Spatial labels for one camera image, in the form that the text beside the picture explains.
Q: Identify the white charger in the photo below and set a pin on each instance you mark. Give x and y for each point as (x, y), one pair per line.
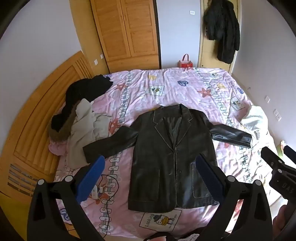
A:
(95, 192)

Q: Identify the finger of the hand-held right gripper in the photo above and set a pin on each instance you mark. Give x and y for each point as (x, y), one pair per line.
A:
(270, 156)
(291, 153)

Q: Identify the person's right hand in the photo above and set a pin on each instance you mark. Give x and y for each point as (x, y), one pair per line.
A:
(280, 220)

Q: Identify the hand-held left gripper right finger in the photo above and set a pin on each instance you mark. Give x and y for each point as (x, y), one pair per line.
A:
(208, 178)

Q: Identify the black leather jacket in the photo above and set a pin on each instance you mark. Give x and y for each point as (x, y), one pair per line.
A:
(166, 157)

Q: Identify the white wall socket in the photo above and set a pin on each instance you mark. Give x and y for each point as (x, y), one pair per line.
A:
(267, 99)
(277, 114)

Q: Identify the light wooden door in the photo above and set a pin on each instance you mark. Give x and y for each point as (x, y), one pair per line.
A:
(205, 51)

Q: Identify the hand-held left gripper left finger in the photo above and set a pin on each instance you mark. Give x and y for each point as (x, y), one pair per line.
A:
(91, 178)

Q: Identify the fur-trimmed dark coat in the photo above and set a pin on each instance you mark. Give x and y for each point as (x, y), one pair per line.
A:
(62, 122)

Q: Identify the white fleece garment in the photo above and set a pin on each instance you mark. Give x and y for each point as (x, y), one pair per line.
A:
(256, 120)

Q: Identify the wooden bed headboard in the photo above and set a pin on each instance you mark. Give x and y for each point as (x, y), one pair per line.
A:
(32, 129)

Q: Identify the wooden wardrobe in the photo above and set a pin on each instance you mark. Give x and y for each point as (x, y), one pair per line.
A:
(129, 30)

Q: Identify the black hanging coat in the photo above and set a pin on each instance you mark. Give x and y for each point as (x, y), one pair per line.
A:
(223, 27)

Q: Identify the pink printed bedsheet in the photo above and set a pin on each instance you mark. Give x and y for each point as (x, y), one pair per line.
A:
(180, 88)

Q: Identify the black clothes pile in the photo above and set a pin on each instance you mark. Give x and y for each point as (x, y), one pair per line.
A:
(86, 87)

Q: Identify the beige garment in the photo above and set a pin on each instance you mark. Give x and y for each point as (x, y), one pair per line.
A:
(84, 129)

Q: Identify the red gift bag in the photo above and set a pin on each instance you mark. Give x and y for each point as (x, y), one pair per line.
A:
(185, 63)

